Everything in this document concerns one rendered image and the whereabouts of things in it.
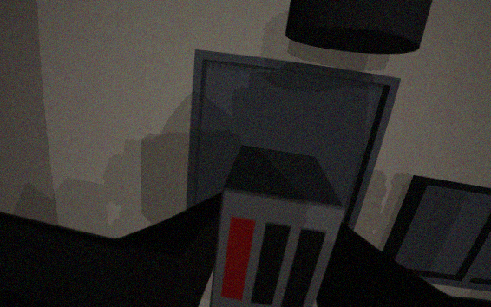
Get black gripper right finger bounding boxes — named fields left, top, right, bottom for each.
left=316, top=222, right=491, bottom=307

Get dark grey tray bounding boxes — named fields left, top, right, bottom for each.
left=187, top=49, right=401, bottom=231

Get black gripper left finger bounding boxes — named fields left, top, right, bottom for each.
left=0, top=192, right=222, bottom=307

